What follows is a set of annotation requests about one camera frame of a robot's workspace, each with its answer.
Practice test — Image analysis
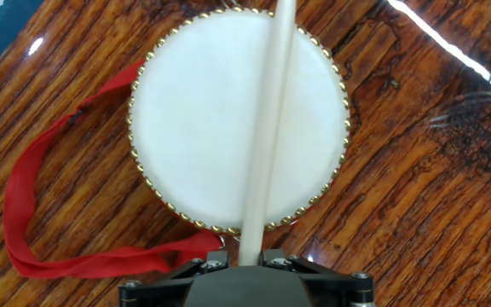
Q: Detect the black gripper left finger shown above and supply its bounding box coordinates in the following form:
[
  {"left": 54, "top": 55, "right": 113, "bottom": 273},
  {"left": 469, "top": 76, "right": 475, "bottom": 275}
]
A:
[{"left": 118, "top": 250, "right": 231, "bottom": 307}]

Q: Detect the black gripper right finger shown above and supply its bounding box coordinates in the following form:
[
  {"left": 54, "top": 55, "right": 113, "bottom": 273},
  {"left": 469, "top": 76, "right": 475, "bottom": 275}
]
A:
[{"left": 260, "top": 249, "right": 375, "bottom": 307}]

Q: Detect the cream wooden drumstick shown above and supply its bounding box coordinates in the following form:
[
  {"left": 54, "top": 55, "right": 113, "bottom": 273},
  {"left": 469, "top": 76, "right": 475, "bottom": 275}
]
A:
[{"left": 237, "top": 0, "right": 297, "bottom": 268}]

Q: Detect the red drum with white head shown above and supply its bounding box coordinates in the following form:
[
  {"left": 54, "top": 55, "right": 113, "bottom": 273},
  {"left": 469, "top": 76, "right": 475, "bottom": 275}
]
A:
[{"left": 125, "top": 6, "right": 353, "bottom": 236}]

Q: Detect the glossy wood grain mat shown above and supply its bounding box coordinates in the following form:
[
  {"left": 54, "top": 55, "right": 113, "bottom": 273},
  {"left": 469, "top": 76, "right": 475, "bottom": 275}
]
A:
[{"left": 0, "top": 0, "right": 491, "bottom": 307}]

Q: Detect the red fabric drum strap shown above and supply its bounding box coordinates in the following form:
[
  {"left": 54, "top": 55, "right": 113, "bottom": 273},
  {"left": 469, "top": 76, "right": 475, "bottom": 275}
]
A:
[{"left": 3, "top": 59, "right": 225, "bottom": 281}]

